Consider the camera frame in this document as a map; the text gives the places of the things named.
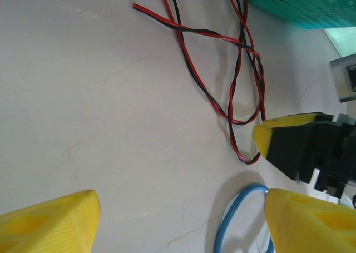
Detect green plastic mesh basket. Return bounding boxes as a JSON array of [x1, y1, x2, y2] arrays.
[[244, 0, 356, 31]]

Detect mint green zip pouch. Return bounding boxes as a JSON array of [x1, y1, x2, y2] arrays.
[[324, 26, 356, 57]]

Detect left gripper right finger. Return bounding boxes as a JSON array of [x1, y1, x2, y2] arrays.
[[264, 188, 356, 253]]

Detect tangle of red black wires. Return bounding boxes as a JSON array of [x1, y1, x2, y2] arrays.
[[132, 2, 268, 123]]

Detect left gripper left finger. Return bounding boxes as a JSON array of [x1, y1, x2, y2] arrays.
[[0, 188, 101, 253]]

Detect blue tube stethoscope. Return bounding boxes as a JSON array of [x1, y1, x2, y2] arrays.
[[214, 183, 275, 253]]

